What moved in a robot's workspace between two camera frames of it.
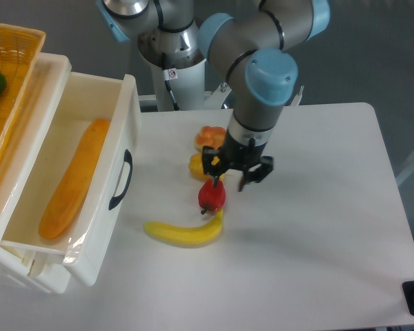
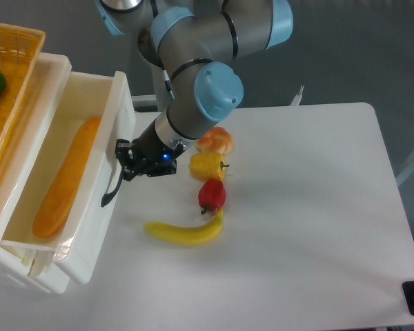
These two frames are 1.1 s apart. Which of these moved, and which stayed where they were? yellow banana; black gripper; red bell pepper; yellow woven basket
Moved: black gripper
Stayed: red bell pepper; yellow woven basket; yellow banana
